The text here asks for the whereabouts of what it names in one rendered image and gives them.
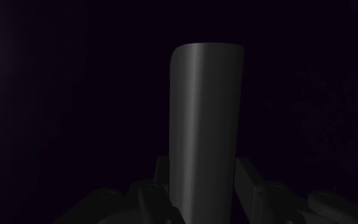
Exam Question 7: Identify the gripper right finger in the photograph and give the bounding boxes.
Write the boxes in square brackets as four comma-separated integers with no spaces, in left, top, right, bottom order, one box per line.
[233,157,358,224]

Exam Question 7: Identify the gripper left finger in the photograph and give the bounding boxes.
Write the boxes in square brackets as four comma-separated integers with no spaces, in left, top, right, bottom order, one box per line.
[54,156,186,224]

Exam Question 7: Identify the tall grey cylinder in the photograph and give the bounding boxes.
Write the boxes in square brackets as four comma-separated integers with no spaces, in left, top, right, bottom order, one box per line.
[169,43,245,224]

